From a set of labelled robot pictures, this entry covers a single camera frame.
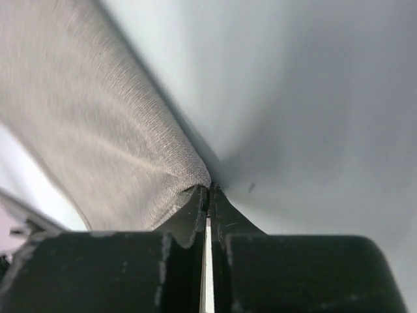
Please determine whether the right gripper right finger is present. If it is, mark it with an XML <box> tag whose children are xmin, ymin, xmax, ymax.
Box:
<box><xmin>210</xmin><ymin>185</ymin><xmax>407</xmax><ymax>312</ymax></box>

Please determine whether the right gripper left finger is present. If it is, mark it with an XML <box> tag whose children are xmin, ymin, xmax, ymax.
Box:
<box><xmin>1</xmin><ymin>186</ymin><xmax>207</xmax><ymax>312</ymax></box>

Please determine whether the grey cloth napkin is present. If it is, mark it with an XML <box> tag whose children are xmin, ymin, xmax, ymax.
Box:
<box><xmin>1</xmin><ymin>1</ymin><xmax>210</xmax><ymax>230</ymax></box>

